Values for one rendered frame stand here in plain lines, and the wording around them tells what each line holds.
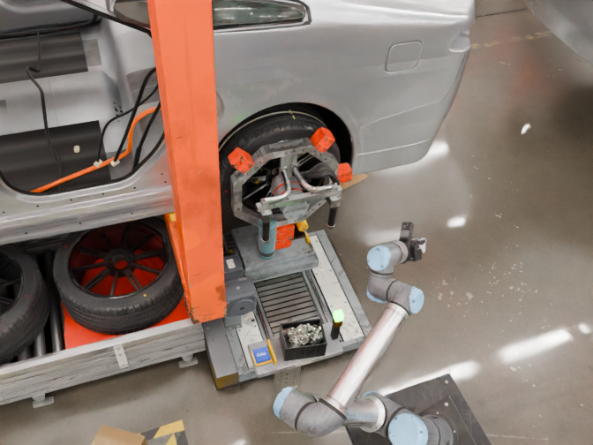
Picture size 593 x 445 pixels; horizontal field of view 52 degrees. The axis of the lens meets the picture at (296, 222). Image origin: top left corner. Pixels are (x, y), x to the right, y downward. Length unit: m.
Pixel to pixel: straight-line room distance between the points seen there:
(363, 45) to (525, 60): 3.45
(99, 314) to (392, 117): 1.74
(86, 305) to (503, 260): 2.57
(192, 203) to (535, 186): 3.02
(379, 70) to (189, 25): 1.27
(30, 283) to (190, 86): 1.64
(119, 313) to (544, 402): 2.29
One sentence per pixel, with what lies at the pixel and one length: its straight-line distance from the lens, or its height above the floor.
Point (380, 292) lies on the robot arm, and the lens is 2.34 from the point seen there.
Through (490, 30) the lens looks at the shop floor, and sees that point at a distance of 6.37.
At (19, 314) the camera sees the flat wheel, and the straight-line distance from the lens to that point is 3.15.
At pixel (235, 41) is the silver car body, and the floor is 1.65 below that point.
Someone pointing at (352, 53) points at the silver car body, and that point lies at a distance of 2.75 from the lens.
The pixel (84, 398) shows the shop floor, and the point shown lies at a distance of 3.42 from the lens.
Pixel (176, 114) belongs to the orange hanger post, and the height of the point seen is 1.77.
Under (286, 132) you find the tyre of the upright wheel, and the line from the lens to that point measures 2.87.
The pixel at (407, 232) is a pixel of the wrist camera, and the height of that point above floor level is 1.17.
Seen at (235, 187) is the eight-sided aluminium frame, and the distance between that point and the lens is 2.89.
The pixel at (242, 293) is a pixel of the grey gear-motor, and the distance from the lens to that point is 3.15.
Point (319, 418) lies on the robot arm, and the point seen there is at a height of 1.02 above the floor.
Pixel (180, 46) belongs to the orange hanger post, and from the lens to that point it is 1.85.
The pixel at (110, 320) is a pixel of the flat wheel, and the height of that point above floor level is 0.43.
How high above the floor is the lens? 3.00
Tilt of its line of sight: 48 degrees down
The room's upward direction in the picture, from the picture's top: 5 degrees clockwise
